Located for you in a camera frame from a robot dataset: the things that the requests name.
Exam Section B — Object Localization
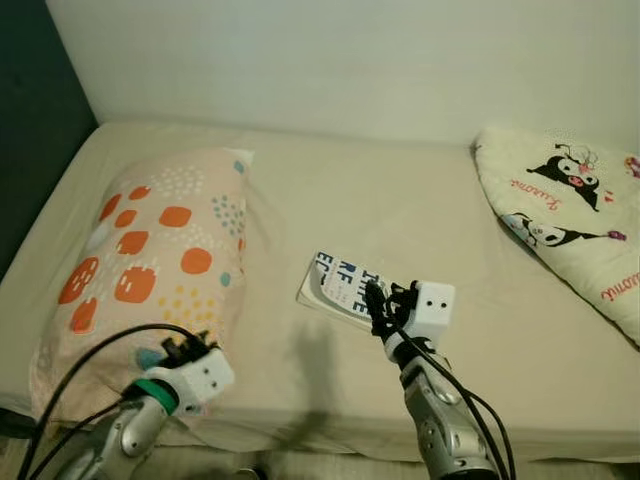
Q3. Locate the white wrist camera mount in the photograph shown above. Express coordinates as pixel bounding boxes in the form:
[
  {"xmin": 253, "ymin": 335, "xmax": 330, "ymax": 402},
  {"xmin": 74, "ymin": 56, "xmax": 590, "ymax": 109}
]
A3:
[
  {"xmin": 400, "ymin": 282, "xmax": 456, "ymax": 351},
  {"xmin": 150, "ymin": 345, "xmax": 236, "ymax": 416}
]

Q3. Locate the white paperback book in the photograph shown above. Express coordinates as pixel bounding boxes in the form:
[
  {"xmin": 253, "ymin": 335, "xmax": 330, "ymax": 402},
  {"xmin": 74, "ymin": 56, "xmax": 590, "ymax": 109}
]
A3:
[{"xmin": 297, "ymin": 250, "xmax": 386, "ymax": 321}]

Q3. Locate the cream Kuromi print duvet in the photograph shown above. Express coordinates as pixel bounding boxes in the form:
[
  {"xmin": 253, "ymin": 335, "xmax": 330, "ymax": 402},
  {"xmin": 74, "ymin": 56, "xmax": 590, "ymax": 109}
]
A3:
[{"xmin": 473, "ymin": 123, "xmax": 640, "ymax": 346}]

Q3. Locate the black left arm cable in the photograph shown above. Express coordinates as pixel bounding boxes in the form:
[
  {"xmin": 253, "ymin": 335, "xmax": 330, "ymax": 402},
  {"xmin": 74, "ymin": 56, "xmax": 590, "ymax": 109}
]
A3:
[{"xmin": 15, "ymin": 323, "xmax": 201, "ymax": 480}]

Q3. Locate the dark teal headboard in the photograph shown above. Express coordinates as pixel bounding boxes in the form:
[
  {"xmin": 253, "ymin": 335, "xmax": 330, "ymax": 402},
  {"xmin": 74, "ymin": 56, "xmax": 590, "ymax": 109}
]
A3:
[{"xmin": 0, "ymin": 0, "xmax": 99, "ymax": 281}]

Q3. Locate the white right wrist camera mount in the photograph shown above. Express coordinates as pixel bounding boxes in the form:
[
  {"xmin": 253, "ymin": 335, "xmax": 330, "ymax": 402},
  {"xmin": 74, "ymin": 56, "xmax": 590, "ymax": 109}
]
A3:
[{"xmin": 400, "ymin": 282, "xmax": 456, "ymax": 351}]

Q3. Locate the pink pillow with orange dots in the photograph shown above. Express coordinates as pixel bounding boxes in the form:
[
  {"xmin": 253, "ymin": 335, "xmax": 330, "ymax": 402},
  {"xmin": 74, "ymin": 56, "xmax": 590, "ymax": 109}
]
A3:
[{"xmin": 30, "ymin": 148, "xmax": 256, "ymax": 421}]

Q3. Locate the bed with beige sheet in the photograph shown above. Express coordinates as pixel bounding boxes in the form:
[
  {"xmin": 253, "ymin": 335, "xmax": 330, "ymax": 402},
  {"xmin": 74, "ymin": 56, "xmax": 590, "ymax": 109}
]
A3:
[{"xmin": 0, "ymin": 120, "xmax": 640, "ymax": 461}]

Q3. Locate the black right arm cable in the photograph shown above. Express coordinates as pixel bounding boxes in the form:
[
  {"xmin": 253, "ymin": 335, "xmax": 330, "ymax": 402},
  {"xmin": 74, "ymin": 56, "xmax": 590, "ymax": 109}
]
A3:
[{"xmin": 398, "ymin": 325, "xmax": 517, "ymax": 480}]

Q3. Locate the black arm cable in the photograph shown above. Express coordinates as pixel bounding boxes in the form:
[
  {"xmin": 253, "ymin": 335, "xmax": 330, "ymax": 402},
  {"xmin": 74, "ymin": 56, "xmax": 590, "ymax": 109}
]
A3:
[
  {"xmin": 398, "ymin": 325, "xmax": 517, "ymax": 480},
  {"xmin": 15, "ymin": 323, "xmax": 201, "ymax": 480}
]

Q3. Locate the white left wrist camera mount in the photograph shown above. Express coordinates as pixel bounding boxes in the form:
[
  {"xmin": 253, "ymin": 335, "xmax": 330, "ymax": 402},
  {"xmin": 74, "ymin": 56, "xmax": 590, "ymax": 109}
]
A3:
[{"xmin": 150, "ymin": 345, "xmax": 236, "ymax": 416}]

